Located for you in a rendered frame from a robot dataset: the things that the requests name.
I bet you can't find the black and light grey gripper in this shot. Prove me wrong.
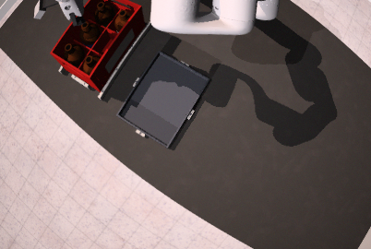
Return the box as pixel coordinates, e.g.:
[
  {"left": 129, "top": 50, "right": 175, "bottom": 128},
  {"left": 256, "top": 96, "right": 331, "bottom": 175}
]
[{"left": 56, "top": 0, "right": 86, "bottom": 27}]

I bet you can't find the brown bottle with blue band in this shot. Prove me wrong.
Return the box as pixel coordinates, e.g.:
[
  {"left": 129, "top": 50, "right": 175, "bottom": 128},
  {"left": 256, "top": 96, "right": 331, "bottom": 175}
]
[{"left": 79, "top": 21, "right": 102, "bottom": 48}]

